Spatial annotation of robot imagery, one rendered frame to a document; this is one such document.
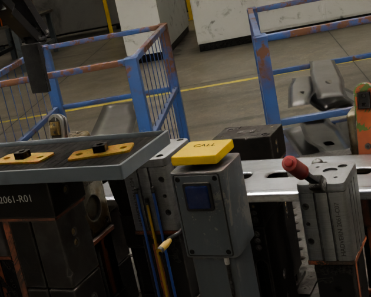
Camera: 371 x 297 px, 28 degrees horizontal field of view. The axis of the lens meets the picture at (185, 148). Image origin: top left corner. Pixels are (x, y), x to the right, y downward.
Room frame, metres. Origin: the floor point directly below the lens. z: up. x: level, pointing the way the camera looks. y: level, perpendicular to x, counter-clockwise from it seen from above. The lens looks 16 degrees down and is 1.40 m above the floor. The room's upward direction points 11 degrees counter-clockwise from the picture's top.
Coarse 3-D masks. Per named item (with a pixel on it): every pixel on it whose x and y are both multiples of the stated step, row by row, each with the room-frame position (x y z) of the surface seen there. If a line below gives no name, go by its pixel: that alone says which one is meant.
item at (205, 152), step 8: (192, 144) 0.89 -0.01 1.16; (200, 144) 0.88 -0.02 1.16; (208, 144) 0.87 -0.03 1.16; (216, 144) 0.86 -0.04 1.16; (224, 144) 0.86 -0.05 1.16; (232, 144) 0.87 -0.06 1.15; (184, 152) 0.86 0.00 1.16; (192, 152) 0.85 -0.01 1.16; (200, 152) 0.84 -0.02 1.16; (208, 152) 0.84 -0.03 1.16; (216, 152) 0.83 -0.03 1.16; (224, 152) 0.85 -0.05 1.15; (176, 160) 0.85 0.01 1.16; (184, 160) 0.84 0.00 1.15; (192, 160) 0.84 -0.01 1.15; (200, 160) 0.83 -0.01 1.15; (208, 160) 0.83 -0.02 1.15; (216, 160) 0.82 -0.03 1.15
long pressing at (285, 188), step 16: (256, 160) 1.27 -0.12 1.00; (272, 160) 1.25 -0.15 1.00; (304, 160) 1.22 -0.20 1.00; (336, 160) 1.18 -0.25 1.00; (352, 160) 1.17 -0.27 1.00; (368, 160) 1.15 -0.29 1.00; (256, 176) 1.19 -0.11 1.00; (368, 176) 1.08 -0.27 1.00; (256, 192) 1.10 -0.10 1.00; (272, 192) 1.09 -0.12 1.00; (288, 192) 1.07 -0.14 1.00; (368, 192) 1.02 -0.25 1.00
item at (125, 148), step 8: (96, 144) 0.93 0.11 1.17; (104, 144) 0.93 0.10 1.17; (120, 144) 0.94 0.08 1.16; (128, 144) 0.94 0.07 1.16; (80, 152) 0.95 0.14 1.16; (88, 152) 0.94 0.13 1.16; (96, 152) 0.93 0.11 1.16; (104, 152) 0.92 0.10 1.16; (112, 152) 0.91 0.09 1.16; (120, 152) 0.91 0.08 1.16; (128, 152) 0.91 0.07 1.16; (72, 160) 0.92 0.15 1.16
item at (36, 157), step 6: (24, 150) 0.98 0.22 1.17; (6, 156) 1.01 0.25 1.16; (12, 156) 1.00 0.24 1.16; (18, 156) 0.97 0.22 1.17; (24, 156) 0.97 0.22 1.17; (30, 156) 0.98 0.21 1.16; (36, 156) 0.97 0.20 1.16; (42, 156) 0.97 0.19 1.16; (48, 156) 0.96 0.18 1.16; (0, 162) 0.98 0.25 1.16; (6, 162) 0.97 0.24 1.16; (12, 162) 0.97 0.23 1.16; (18, 162) 0.96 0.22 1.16; (24, 162) 0.95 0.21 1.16; (30, 162) 0.95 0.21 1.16; (36, 162) 0.94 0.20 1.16
